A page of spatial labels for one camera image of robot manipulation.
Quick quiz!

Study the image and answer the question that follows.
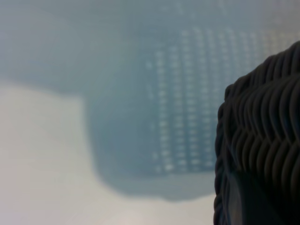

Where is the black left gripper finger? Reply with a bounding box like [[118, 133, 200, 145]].
[[226, 172, 283, 225]]

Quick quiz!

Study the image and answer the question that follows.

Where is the dark brown woven basket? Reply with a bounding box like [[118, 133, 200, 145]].
[[212, 41, 300, 225]]

